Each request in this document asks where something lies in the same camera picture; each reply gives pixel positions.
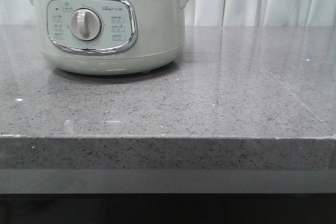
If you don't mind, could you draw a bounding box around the pale green electric cooking pot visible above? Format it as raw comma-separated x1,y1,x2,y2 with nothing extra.
30,0,190,75

